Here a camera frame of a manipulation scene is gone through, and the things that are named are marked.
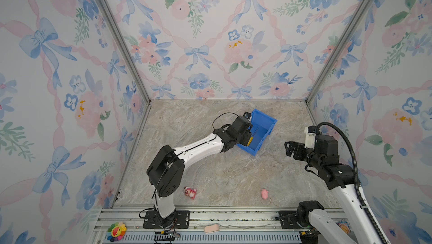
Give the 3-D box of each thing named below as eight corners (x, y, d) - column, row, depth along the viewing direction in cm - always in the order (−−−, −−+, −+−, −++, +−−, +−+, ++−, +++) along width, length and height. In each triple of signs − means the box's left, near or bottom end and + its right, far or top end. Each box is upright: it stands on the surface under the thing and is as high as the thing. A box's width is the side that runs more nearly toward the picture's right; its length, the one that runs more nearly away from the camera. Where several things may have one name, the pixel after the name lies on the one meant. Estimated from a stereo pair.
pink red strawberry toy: (182, 196, 82) (181, 194, 79) (185, 187, 85) (184, 185, 82) (194, 200, 81) (193, 198, 78) (197, 191, 84) (196, 189, 81)
